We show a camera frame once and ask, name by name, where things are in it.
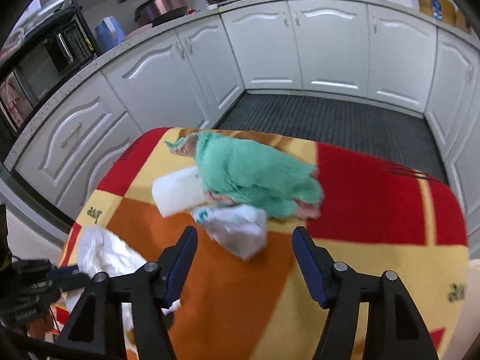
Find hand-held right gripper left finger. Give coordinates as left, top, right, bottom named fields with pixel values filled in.
left=56, top=226, right=199, bottom=360

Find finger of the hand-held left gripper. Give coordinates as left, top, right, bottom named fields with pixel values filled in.
left=46, top=264, right=91, bottom=292

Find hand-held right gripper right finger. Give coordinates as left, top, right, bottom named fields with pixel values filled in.
left=292, top=226, right=439, bottom=360

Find white plastic bag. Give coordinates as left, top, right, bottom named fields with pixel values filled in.
left=65, top=226, right=151, bottom=310

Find white paper wrapper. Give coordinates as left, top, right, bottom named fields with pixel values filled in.
left=191, top=204, right=268, bottom=262

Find small white tissue scrap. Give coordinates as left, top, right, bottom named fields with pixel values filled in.
left=161, top=299, right=182, bottom=316

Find printed patchwork blanket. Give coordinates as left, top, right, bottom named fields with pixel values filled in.
left=49, top=127, right=470, bottom=360

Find white foam block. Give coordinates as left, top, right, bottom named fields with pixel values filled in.
left=151, top=166, right=206, bottom=218

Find green knitted cloth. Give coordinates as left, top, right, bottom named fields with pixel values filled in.
left=165, top=130, right=325, bottom=221

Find dark ribbed floor mat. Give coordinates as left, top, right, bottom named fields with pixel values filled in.
left=218, top=93, right=450, bottom=185

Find black microwave oven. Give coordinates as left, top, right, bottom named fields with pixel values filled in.
left=0, top=7, right=95, bottom=136

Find white lower kitchen cabinets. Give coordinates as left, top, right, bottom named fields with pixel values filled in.
left=11, top=0, right=480, bottom=218

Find speckled kitchen countertop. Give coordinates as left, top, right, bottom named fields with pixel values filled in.
left=3, top=0, right=480, bottom=173

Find blue electric kettle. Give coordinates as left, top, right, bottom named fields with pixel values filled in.
left=94, top=16, right=127, bottom=55

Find copper rice cooker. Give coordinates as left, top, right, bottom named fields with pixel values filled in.
left=134, top=0, right=188, bottom=28

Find wooden cutting board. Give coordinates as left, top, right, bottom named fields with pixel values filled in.
left=414, top=0, right=457, bottom=28

